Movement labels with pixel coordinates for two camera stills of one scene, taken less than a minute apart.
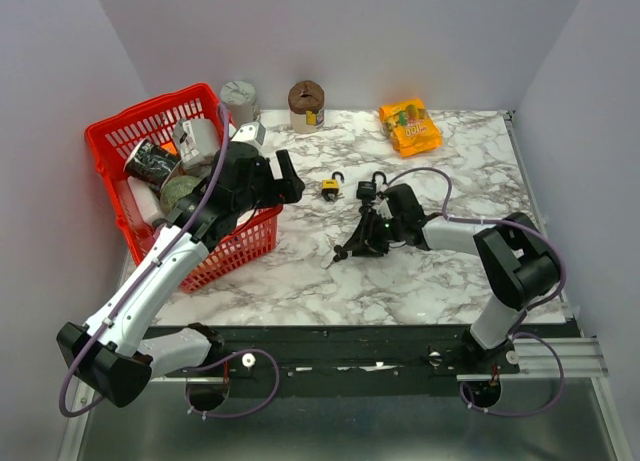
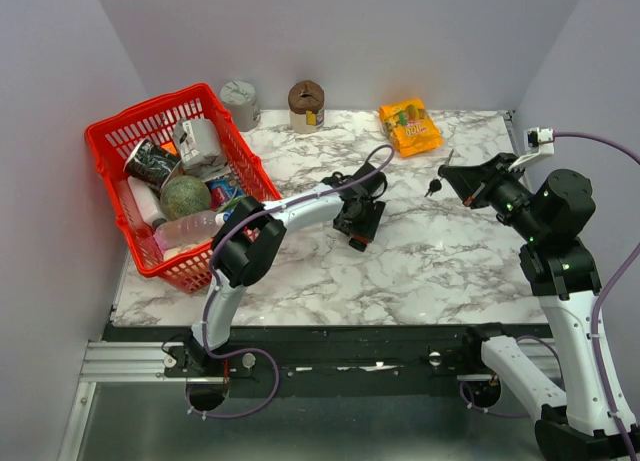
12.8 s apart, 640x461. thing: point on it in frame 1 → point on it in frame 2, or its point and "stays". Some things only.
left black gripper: [286, 190] → [368, 227]
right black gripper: [373, 248] → [468, 180]
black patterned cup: [150, 163] stays
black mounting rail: [308, 358] stays
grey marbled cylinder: [240, 97] stays
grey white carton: [197, 141] stays
